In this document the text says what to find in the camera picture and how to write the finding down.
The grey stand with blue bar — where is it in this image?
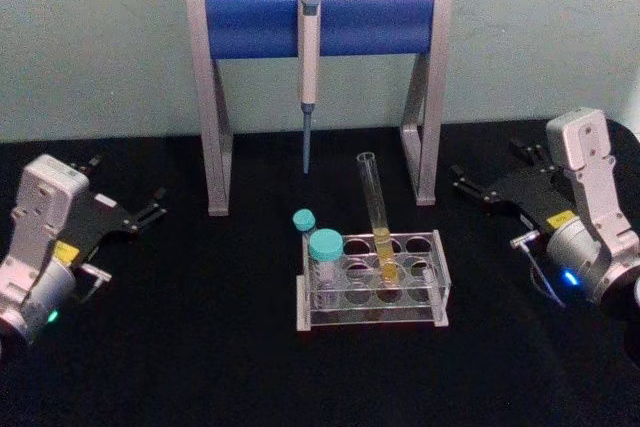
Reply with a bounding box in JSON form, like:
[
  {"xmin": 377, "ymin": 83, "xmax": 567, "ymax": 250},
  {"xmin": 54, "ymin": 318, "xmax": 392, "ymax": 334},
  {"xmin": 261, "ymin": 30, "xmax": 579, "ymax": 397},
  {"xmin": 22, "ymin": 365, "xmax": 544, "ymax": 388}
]
[{"xmin": 184, "ymin": 0, "xmax": 454, "ymax": 218}]

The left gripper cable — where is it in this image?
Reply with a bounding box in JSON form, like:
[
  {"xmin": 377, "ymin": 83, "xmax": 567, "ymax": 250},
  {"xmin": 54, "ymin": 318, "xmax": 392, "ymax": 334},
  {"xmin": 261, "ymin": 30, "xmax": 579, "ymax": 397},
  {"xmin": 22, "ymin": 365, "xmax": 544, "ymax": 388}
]
[{"xmin": 73, "ymin": 264, "xmax": 114, "ymax": 304}]

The large clear tube teal cap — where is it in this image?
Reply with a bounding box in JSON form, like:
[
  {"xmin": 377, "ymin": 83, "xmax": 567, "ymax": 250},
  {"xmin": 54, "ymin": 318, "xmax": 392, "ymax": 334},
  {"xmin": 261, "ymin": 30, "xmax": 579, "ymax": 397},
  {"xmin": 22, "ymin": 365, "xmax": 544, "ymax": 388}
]
[{"xmin": 308, "ymin": 228, "xmax": 345, "ymax": 294}]

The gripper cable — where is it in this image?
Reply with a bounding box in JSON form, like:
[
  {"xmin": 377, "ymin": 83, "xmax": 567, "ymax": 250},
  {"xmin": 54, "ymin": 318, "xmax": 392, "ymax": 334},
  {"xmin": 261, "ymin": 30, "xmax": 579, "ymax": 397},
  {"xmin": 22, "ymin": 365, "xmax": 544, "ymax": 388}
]
[
  {"xmin": 73, "ymin": 264, "xmax": 114, "ymax": 304},
  {"xmin": 509, "ymin": 228, "xmax": 569, "ymax": 309}
]

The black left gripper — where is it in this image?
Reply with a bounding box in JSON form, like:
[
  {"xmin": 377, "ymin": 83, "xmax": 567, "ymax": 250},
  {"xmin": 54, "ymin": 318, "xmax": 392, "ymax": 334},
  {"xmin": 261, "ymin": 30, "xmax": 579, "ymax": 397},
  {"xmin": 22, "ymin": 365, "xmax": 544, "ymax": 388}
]
[{"xmin": 53, "ymin": 154, "xmax": 169, "ymax": 268}]

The clear acrylic tube rack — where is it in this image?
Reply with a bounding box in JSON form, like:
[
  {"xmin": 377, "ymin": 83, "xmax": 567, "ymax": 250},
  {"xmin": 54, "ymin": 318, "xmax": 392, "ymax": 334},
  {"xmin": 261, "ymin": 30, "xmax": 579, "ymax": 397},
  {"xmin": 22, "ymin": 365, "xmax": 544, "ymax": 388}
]
[{"xmin": 295, "ymin": 229, "xmax": 452, "ymax": 332}]

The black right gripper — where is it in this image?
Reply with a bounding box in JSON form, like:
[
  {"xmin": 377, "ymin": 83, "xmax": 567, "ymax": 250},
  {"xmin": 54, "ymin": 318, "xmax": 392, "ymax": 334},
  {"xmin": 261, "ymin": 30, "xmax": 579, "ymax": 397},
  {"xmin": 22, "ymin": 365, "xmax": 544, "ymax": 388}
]
[{"xmin": 449, "ymin": 138, "xmax": 582, "ymax": 237}]

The white and blue pipette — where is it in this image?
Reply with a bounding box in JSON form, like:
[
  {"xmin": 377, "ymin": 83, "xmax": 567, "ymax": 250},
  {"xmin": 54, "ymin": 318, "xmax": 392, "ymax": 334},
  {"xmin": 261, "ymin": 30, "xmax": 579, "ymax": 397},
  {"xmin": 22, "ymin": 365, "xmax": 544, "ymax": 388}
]
[{"xmin": 297, "ymin": 0, "xmax": 322, "ymax": 176}]

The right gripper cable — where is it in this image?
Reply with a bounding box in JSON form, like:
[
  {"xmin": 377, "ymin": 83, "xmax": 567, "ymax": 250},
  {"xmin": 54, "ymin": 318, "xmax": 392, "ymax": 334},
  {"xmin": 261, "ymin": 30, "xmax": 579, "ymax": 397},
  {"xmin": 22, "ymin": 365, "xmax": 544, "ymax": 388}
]
[{"xmin": 509, "ymin": 228, "xmax": 569, "ymax": 309}]

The small clear tube teal cap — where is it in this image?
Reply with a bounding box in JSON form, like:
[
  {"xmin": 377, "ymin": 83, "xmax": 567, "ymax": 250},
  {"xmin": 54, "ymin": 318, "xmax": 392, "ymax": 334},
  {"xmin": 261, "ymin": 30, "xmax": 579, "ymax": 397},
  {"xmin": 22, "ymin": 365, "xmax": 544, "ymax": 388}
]
[{"xmin": 292, "ymin": 209, "xmax": 318, "ymax": 249}]

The black table cloth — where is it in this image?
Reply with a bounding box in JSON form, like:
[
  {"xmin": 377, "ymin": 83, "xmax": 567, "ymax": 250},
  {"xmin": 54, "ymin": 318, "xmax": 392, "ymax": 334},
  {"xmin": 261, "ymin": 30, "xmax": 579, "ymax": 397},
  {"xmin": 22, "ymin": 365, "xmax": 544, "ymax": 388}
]
[{"xmin": 0, "ymin": 116, "xmax": 640, "ymax": 427}]

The glass tube with yellow liquid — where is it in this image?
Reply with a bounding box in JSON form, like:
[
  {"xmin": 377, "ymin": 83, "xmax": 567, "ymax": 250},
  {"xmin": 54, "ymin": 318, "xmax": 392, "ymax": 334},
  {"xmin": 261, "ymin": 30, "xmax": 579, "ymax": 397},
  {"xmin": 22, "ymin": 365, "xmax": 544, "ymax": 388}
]
[{"xmin": 355, "ymin": 150, "xmax": 401, "ymax": 289}]

